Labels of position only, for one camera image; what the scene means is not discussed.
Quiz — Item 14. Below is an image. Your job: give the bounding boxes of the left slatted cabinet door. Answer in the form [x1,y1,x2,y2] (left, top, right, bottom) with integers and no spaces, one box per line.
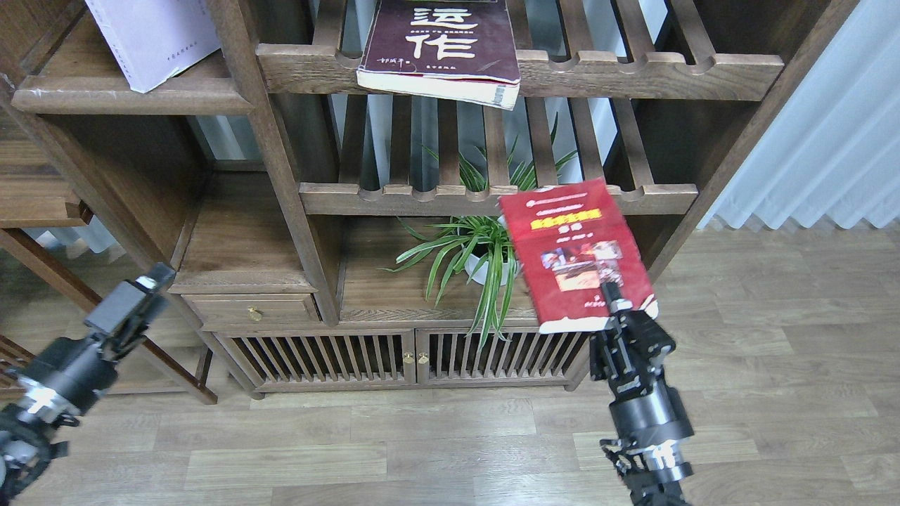
[215,330,417,394]

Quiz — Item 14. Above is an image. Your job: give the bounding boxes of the small wooden drawer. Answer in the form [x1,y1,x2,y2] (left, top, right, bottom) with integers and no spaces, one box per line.
[183,292,319,330]

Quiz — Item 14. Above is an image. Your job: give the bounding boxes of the slatted cabinet door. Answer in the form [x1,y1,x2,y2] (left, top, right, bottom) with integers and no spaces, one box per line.
[215,330,417,394]
[409,327,589,391]

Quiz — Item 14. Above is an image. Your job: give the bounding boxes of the white plant pot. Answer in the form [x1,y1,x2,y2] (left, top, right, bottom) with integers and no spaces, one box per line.
[464,252,522,286]

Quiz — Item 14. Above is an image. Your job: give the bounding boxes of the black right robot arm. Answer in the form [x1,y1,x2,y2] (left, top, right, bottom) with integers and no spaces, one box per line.
[589,282,695,505]

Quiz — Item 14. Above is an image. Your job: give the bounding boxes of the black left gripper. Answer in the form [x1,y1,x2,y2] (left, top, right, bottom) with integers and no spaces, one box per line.
[11,263,176,429]

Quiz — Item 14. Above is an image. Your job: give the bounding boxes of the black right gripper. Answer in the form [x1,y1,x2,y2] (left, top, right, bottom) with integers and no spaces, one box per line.
[589,282,695,486]

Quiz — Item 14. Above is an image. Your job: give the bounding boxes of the red cover book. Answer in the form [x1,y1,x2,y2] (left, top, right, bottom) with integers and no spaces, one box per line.
[499,179,659,334]

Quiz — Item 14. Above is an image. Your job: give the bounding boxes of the white lavender book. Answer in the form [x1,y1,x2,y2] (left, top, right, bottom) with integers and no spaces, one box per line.
[86,1,221,93]

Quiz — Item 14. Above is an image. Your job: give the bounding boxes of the white pleated curtain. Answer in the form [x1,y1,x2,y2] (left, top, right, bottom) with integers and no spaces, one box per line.
[700,1,899,230]

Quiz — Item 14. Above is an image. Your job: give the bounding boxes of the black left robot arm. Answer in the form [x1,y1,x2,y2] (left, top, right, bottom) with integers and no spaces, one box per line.
[1,263,176,504]

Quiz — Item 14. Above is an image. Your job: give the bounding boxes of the maroon book white characters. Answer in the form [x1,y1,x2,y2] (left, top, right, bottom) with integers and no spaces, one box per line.
[356,1,521,111]

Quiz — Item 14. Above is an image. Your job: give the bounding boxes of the dark wooden bookshelf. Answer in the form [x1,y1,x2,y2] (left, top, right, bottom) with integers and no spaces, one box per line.
[2,1,857,399]

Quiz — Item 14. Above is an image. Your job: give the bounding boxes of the right slatted cabinet door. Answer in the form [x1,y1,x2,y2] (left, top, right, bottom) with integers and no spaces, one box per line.
[409,327,589,391]

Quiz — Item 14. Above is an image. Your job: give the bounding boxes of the green spider plant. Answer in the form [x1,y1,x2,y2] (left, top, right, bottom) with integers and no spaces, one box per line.
[383,116,584,349]

